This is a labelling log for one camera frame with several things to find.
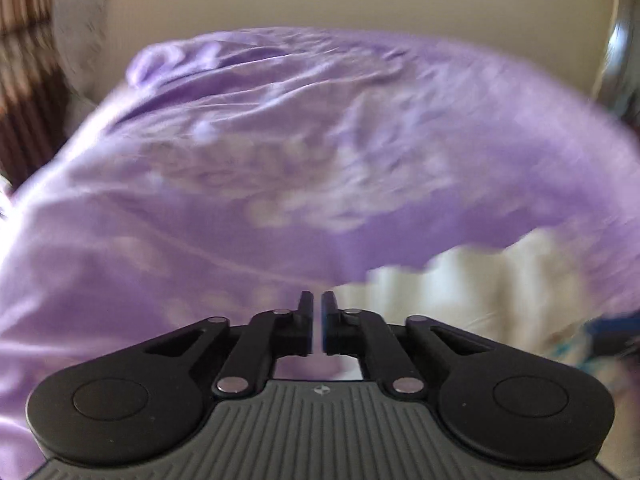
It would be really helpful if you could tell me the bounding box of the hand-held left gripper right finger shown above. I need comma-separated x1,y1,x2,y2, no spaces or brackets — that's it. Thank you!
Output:
321,290,495,396

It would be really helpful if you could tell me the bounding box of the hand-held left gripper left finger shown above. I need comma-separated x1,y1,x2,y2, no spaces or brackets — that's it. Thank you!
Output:
144,291,314,397

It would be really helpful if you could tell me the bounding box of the small white garment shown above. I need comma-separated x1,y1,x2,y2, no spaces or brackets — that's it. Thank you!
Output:
334,226,621,378

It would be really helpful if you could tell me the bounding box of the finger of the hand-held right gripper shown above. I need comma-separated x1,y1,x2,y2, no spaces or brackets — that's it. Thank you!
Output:
585,316,640,361

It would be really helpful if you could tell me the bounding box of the purple bed sheet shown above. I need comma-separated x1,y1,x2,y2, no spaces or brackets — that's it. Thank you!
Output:
0,26,640,471

